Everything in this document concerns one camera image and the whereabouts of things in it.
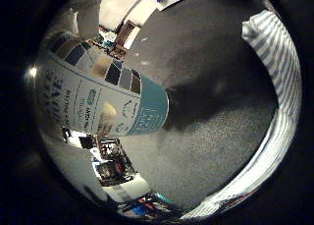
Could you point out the white teal labelled spray bottle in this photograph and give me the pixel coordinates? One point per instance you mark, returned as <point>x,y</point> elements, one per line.
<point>98,97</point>

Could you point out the white grey striped cloth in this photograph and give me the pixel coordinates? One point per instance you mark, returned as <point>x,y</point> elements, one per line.
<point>278,61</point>

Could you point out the small colourful box clutter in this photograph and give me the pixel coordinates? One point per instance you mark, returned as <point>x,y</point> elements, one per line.
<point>121,38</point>

